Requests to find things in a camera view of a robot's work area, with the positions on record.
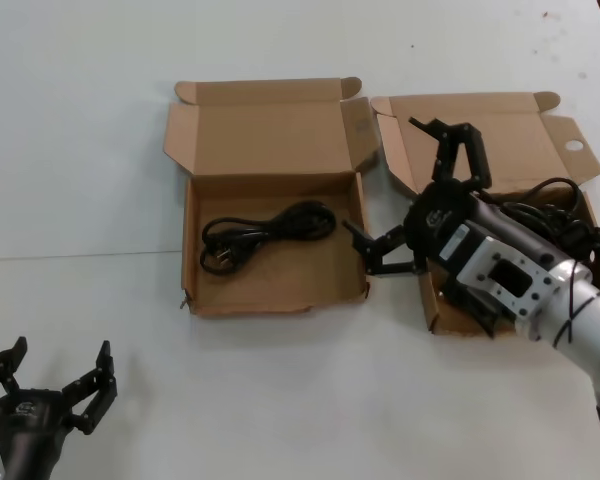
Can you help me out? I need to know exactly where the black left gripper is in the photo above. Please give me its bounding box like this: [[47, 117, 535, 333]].
[[0, 337, 117, 480]]

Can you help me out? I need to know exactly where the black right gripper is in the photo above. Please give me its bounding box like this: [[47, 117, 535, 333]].
[[342, 117, 566, 277]]

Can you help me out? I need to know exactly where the cardboard box with holed flap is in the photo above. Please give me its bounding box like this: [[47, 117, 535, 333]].
[[369, 91, 600, 335]]

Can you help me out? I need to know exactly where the open brown cardboard box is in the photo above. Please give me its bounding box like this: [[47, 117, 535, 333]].
[[162, 77, 380, 320]]

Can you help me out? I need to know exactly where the looped black power cable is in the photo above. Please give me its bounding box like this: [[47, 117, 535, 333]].
[[479, 178, 589, 221]]

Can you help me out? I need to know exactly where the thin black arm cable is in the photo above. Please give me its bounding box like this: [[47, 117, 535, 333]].
[[552, 259, 600, 351]]

